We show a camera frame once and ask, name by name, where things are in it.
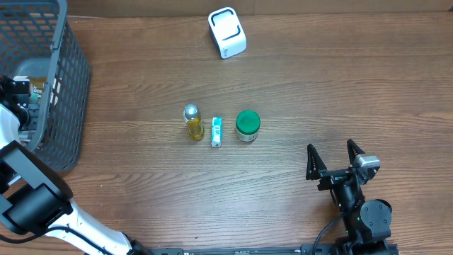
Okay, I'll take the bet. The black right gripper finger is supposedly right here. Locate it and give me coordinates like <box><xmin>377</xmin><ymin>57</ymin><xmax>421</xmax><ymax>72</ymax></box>
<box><xmin>347</xmin><ymin>139</ymin><xmax>365</xmax><ymax>165</ymax></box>
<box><xmin>306</xmin><ymin>144</ymin><xmax>328</xmax><ymax>181</ymax></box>

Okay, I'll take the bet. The green lid white jar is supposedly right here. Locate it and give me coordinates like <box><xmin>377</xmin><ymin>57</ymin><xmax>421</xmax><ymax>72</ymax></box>
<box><xmin>236</xmin><ymin>110</ymin><xmax>261</xmax><ymax>142</ymax></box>

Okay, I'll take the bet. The small teal white box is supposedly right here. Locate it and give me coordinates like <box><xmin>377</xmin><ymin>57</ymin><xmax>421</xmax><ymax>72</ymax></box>
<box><xmin>211</xmin><ymin>117</ymin><xmax>223</xmax><ymax>147</ymax></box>

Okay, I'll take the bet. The yellow oil bottle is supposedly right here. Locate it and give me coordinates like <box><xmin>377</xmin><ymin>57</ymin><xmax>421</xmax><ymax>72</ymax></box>
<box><xmin>183</xmin><ymin>103</ymin><xmax>205</xmax><ymax>141</ymax></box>

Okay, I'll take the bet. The brown white snack bag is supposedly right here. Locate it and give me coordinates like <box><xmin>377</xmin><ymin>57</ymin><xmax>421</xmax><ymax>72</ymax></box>
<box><xmin>29</xmin><ymin>76</ymin><xmax>61</xmax><ymax>105</ymax></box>

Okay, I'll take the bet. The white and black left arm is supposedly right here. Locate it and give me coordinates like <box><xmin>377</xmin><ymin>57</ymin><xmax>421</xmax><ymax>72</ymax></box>
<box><xmin>1</xmin><ymin>76</ymin><xmax>150</xmax><ymax>254</ymax></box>

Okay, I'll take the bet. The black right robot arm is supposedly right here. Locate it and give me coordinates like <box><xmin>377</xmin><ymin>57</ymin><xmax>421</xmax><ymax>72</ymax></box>
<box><xmin>302</xmin><ymin>139</ymin><xmax>398</xmax><ymax>254</ymax></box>

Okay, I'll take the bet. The white barcode scanner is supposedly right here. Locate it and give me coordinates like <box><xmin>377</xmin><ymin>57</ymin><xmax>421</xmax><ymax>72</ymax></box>
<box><xmin>207</xmin><ymin>6</ymin><xmax>247</xmax><ymax>59</ymax></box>

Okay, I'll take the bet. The dark grey plastic basket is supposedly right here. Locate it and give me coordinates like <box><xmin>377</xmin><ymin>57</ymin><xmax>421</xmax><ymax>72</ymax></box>
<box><xmin>1</xmin><ymin>0</ymin><xmax>91</xmax><ymax>172</ymax></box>

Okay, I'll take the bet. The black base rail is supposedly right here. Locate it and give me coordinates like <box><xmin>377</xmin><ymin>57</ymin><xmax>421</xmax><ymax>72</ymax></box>
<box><xmin>149</xmin><ymin>244</ymin><xmax>400</xmax><ymax>255</ymax></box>

